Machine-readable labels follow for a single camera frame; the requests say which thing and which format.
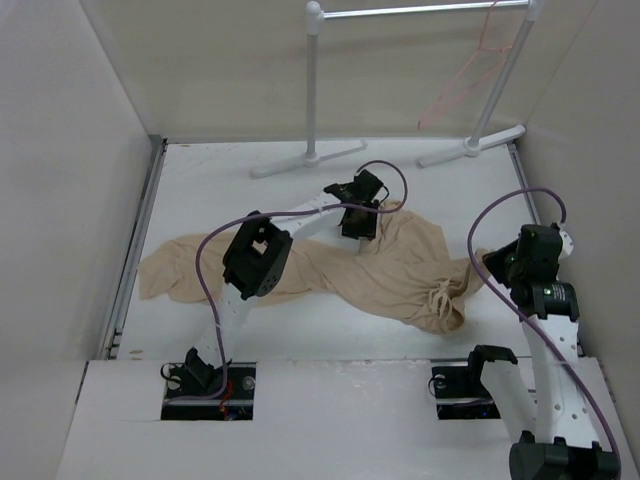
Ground beige trousers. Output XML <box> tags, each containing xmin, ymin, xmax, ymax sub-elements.
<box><xmin>137</xmin><ymin>210</ymin><xmax>484</xmax><ymax>335</ymax></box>

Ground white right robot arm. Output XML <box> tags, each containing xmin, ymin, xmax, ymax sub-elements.
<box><xmin>463</xmin><ymin>225</ymin><xmax>621</xmax><ymax>479</ymax></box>

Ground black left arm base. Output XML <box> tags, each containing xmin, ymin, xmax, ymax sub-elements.
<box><xmin>160</xmin><ymin>348</ymin><xmax>257</xmax><ymax>421</ymax></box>

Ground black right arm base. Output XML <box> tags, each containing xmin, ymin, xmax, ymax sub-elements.
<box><xmin>427</xmin><ymin>345</ymin><xmax>518</xmax><ymax>421</ymax></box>

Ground white clothes rack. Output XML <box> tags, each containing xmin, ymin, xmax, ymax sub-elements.
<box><xmin>250</xmin><ymin>1</ymin><xmax>545</xmax><ymax>179</ymax></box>

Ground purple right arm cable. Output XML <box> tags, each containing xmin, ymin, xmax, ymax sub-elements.
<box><xmin>466</xmin><ymin>186</ymin><xmax>622</xmax><ymax>471</ymax></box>

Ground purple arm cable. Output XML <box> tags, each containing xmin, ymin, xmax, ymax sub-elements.
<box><xmin>466</xmin><ymin>186</ymin><xmax>622</xmax><ymax>471</ymax></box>
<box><xmin>169</xmin><ymin>159</ymin><xmax>409</xmax><ymax>401</ymax></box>

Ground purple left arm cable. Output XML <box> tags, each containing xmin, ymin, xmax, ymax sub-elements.
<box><xmin>169</xmin><ymin>159</ymin><xmax>409</xmax><ymax>401</ymax></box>

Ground pink wire hanger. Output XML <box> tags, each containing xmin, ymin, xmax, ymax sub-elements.
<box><xmin>417</xmin><ymin>1</ymin><xmax>515</xmax><ymax>130</ymax></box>

